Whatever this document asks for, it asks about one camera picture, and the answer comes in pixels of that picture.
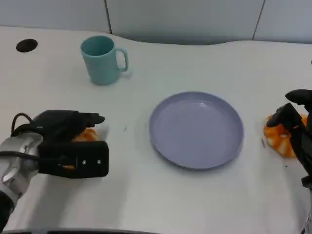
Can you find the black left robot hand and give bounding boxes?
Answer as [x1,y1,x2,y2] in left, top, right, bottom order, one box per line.
[31,110,106,145]

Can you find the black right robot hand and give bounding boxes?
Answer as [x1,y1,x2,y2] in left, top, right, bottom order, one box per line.
[265,89,312,189]

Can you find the orange white toy bread roll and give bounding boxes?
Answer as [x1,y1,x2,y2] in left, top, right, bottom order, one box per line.
[62,128,99,170]
[264,113,309,159]

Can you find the pale green mug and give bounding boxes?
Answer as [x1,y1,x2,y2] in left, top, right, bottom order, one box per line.
[80,36,129,86]

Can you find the black round table hole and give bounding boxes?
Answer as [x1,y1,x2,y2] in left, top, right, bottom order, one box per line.
[16,39,39,53]

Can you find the dark robot torso edge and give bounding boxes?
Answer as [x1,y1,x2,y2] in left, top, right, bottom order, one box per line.
[0,229,158,234]

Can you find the lilac plate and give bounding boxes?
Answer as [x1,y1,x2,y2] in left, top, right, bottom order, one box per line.
[148,91,244,171]

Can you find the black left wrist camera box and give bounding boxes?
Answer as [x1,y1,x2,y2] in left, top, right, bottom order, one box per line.
[38,140,110,179]

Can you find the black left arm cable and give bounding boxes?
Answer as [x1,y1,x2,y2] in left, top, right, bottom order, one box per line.
[10,112,34,137]

